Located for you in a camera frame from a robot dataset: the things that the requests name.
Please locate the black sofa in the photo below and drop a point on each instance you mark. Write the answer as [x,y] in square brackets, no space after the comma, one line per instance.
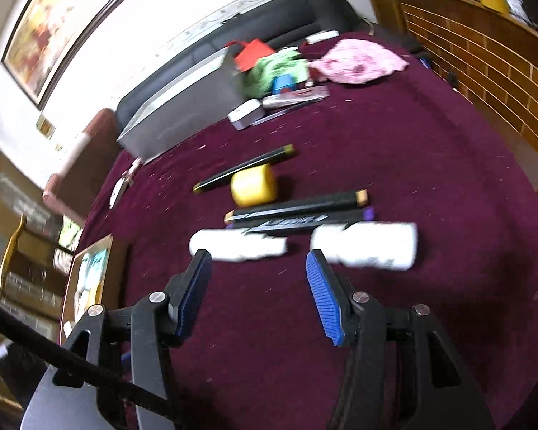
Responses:
[273,18]

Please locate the framed wall painting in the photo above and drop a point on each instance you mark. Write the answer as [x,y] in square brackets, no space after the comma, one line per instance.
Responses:
[67,22]

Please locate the yellow tape roll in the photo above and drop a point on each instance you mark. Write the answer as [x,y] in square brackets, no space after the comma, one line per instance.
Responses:
[253,184]

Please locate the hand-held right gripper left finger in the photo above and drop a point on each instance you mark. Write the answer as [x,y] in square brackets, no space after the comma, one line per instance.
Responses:
[192,296]

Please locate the small white box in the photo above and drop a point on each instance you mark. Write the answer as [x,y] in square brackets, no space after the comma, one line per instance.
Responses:
[244,114]

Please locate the pink cloth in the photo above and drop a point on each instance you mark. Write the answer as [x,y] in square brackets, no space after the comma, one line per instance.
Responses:
[358,62]

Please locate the white remote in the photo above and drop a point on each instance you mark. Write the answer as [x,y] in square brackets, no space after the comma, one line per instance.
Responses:
[322,36]

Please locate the wooden cabinet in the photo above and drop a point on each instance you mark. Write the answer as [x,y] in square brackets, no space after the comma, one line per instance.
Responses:
[484,53]

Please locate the yellow box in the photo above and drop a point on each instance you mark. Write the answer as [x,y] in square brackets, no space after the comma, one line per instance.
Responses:
[493,1]

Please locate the small wall sticker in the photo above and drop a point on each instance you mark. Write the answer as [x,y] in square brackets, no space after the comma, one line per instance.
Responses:
[45,126]

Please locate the red paper bag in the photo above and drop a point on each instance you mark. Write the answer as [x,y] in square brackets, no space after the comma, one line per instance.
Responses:
[253,53]

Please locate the black marker with tan caps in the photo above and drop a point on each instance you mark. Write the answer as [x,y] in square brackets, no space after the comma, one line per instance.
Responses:
[296,206]

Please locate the black marker with purple cap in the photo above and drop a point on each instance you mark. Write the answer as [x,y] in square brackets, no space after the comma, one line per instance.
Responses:
[309,221]

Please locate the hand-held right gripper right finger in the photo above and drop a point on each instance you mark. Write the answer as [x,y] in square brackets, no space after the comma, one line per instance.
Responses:
[325,296]

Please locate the yellow wooden chair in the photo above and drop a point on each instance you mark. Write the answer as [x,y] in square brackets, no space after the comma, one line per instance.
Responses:
[13,255]

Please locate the green cloth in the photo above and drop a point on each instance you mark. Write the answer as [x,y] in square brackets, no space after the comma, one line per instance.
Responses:
[273,69]

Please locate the shallow cardboard box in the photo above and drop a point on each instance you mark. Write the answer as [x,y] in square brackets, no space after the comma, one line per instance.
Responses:
[116,286]

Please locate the brown armchair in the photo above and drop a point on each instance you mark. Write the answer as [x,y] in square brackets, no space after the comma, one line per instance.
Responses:
[85,161]

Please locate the black marker with yellow caps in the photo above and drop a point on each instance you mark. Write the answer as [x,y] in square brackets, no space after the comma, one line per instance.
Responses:
[244,168]

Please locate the silver grey box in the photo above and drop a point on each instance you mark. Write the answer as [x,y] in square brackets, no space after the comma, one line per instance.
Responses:
[170,112]

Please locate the teal and white box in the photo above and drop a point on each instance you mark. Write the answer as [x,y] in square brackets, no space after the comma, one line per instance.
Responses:
[89,277]

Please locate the blue cup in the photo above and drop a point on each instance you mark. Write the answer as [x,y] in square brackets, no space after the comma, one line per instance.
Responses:
[283,84]

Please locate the white patterned tag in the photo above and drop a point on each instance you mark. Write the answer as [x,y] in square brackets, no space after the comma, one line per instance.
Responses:
[134,168]
[119,190]

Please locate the white tube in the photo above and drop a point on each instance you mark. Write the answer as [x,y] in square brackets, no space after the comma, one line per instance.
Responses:
[237,246]
[367,246]

